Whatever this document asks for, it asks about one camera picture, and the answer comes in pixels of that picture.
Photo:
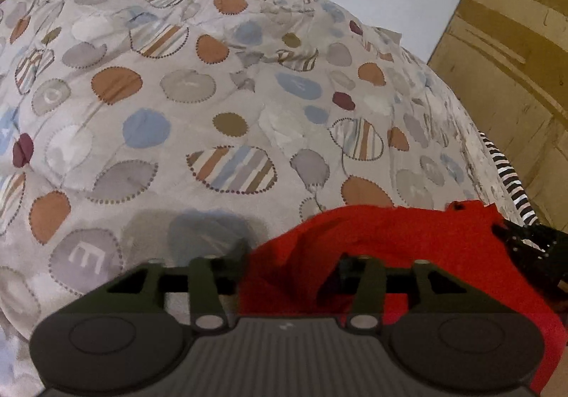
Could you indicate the patterned quilt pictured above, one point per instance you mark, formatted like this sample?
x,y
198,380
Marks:
x,y
177,135

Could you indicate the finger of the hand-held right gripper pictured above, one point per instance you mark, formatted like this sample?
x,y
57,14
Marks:
x,y
528,253

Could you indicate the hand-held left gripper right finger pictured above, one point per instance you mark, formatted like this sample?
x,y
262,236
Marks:
x,y
370,286

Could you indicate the red knit sweater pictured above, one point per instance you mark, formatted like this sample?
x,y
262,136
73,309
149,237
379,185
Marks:
x,y
399,228

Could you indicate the plywood panel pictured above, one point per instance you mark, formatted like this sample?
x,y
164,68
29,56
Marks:
x,y
510,69

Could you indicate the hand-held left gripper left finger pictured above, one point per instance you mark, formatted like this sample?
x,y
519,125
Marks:
x,y
202,286

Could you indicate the striped bedsheet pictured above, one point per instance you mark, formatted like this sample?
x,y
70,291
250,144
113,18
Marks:
x,y
510,184

